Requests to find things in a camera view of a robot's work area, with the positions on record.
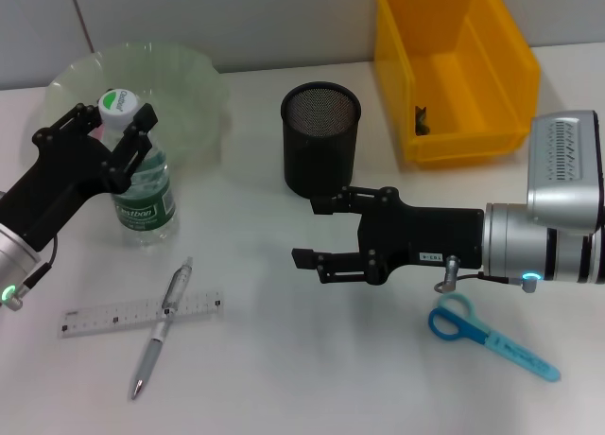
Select green plastic wrapper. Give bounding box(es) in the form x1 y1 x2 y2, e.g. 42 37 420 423
414 105 432 136

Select clear water bottle green label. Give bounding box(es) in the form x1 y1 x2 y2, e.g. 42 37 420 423
97 88 181 248

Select grey silver ballpoint pen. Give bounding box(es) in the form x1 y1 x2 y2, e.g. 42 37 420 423
130 255 195 401

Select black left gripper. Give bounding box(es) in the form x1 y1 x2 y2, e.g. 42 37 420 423
0 102 160 253

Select black mesh pen holder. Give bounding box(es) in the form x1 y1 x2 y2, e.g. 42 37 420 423
280 80 362 201

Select translucent green fruit plate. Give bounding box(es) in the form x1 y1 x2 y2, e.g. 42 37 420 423
44 42 232 172

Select clear plastic ruler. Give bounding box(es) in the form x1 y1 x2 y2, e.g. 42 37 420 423
58 287 224 340

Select yellow plastic bin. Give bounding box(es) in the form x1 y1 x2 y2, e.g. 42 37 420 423
372 0 542 165

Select right gripper cable with plug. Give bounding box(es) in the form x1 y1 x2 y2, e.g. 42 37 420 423
434 253 540 295

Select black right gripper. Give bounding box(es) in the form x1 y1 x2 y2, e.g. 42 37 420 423
291 185 487 286

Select blue capped scissors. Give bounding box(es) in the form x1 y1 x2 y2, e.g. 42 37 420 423
427 292 562 383

